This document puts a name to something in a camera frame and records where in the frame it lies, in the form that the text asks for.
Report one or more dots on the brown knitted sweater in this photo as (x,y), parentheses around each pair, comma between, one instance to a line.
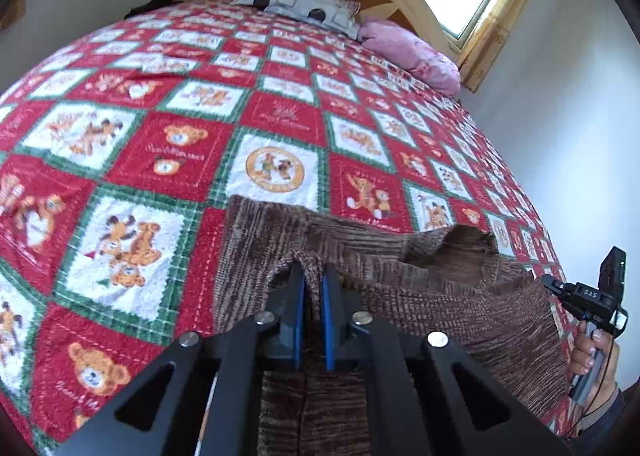
(452,279)

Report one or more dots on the dark object beside bed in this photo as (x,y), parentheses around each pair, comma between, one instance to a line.
(150,6)

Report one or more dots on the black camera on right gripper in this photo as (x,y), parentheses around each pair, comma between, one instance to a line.
(612,274)

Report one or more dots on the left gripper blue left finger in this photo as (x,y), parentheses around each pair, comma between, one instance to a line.
(271,339)

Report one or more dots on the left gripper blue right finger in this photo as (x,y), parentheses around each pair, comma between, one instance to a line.
(356,341)

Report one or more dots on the red patchwork teddy bedspread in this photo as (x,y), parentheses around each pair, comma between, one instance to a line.
(119,154)

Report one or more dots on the pink pillow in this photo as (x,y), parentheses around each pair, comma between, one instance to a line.
(412,54)

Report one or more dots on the right forearm in dark sleeve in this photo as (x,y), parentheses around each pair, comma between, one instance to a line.
(594,428)

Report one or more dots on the person's right hand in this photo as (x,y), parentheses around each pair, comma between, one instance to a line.
(595,354)

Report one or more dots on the grey white patterned pillow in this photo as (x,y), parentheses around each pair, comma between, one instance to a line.
(335,15)

